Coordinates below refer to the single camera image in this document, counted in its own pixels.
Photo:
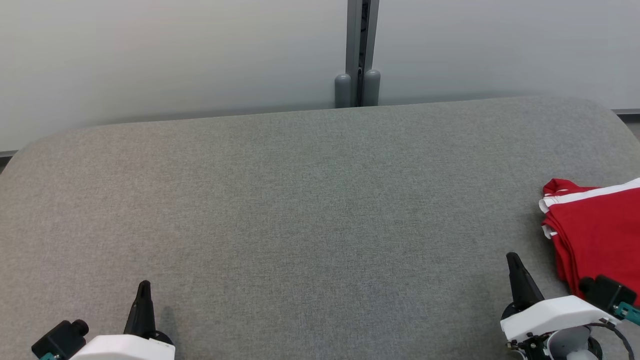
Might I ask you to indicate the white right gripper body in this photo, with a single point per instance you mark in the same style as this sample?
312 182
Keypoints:
555 315

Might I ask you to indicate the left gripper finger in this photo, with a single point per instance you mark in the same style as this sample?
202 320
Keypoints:
142 315

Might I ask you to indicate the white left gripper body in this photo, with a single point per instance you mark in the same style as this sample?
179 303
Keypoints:
125 349

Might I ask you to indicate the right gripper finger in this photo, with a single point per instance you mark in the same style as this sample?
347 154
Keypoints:
522 290

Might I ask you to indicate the red shorts with white band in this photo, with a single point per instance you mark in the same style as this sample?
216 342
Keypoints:
600 235

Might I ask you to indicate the dark grey skirting strip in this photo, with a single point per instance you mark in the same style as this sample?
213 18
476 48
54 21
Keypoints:
627 112
7 154

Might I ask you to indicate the grey cylinder bumper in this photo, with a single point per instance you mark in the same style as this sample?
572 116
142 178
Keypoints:
343 92
372 90

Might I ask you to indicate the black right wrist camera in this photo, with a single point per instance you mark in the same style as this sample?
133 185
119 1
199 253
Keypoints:
607 292

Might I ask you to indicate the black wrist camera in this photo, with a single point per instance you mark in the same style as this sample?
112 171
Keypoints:
607 292
57 340

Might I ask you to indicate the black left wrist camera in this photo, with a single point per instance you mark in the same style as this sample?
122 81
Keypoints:
57 340

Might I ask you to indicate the teal right camera connector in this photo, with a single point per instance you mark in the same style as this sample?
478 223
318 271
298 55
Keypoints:
629 312

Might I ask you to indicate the teal camera connector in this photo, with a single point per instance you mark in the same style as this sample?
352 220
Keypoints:
47 356
629 312

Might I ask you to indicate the teal left camera connector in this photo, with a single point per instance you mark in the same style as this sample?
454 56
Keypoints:
47 356

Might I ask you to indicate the grey metal partition post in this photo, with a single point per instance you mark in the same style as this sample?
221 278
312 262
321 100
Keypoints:
354 40

